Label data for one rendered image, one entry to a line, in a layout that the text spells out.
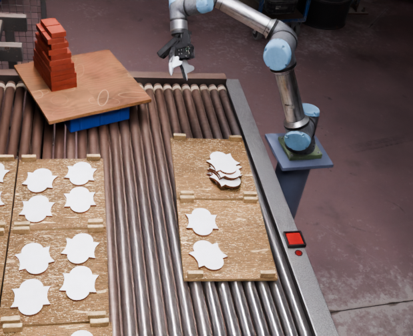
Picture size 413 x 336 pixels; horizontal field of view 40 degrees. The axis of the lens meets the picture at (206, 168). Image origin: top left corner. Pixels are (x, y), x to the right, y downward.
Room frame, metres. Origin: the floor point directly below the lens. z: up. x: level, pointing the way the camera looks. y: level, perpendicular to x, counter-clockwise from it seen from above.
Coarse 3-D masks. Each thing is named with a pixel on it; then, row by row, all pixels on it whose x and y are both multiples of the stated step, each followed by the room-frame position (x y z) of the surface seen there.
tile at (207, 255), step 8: (200, 248) 1.43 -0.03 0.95; (208, 248) 1.44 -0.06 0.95; (216, 248) 1.45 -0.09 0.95; (192, 256) 1.39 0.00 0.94; (200, 256) 1.39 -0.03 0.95; (208, 256) 1.40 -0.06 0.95; (216, 256) 1.41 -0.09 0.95; (224, 256) 1.41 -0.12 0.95; (200, 264) 1.36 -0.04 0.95; (208, 264) 1.36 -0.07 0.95; (216, 264) 1.37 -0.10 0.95
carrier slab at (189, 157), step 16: (176, 144) 2.05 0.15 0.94; (192, 144) 2.07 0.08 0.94; (208, 144) 2.09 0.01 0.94; (224, 144) 2.11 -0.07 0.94; (240, 144) 2.13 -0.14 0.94; (176, 160) 1.94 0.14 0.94; (192, 160) 1.96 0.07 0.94; (240, 160) 2.01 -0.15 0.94; (176, 176) 1.83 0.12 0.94; (192, 176) 1.85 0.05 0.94; (208, 176) 1.87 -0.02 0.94; (176, 192) 1.73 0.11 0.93; (208, 192) 1.76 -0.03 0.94; (224, 192) 1.78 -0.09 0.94; (240, 192) 1.80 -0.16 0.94
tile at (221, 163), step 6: (210, 156) 1.92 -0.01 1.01; (216, 156) 1.92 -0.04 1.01; (222, 156) 1.93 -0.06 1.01; (228, 156) 1.94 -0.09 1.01; (210, 162) 1.88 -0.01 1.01; (216, 162) 1.88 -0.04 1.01; (222, 162) 1.89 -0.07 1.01; (228, 162) 1.90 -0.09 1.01; (234, 162) 1.90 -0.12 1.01; (216, 168) 1.84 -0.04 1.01; (222, 168) 1.85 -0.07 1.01; (228, 168) 1.86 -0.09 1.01; (234, 168) 1.86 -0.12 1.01; (228, 174) 1.83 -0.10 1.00
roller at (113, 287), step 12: (108, 144) 2.01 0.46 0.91; (108, 156) 1.92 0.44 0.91; (108, 168) 1.83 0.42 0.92; (108, 180) 1.76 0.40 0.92; (108, 192) 1.68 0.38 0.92; (108, 204) 1.61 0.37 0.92; (108, 216) 1.55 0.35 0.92; (108, 228) 1.48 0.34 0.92; (108, 240) 1.42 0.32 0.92; (108, 252) 1.37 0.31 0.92; (108, 264) 1.31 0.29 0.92; (108, 276) 1.26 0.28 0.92; (108, 288) 1.21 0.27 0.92
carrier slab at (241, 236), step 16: (192, 208) 1.65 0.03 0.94; (208, 208) 1.67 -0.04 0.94; (224, 208) 1.68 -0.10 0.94; (240, 208) 1.70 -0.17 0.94; (256, 208) 1.71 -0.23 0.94; (224, 224) 1.59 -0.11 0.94; (240, 224) 1.61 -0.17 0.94; (256, 224) 1.62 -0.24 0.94; (192, 240) 1.48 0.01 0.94; (208, 240) 1.49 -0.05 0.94; (224, 240) 1.50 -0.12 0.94; (240, 240) 1.52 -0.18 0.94; (256, 240) 1.53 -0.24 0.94; (240, 256) 1.44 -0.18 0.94; (256, 256) 1.45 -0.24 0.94; (208, 272) 1.34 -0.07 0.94; (224, 272) 1.35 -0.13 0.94; (240, 272) 1.36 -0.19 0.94; (256, 272) 1.37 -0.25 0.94
